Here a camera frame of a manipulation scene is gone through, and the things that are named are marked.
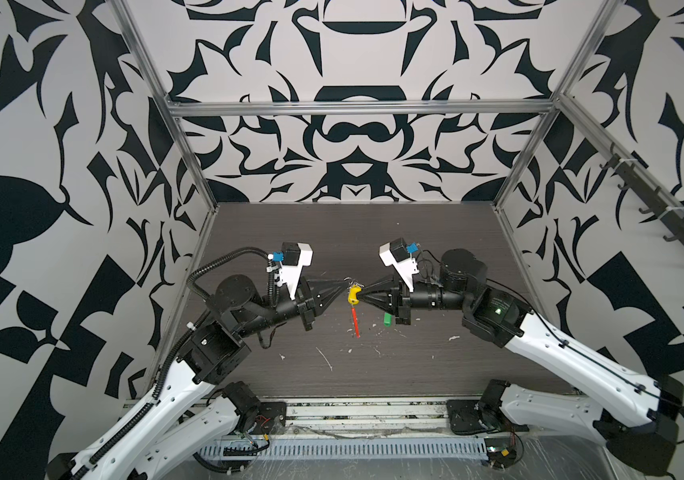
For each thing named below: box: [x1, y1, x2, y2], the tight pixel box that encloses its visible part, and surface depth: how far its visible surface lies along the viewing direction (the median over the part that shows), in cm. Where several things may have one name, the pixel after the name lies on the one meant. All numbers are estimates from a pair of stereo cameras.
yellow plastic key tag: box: [347, 285, 362, 305], surface depth 59 cm
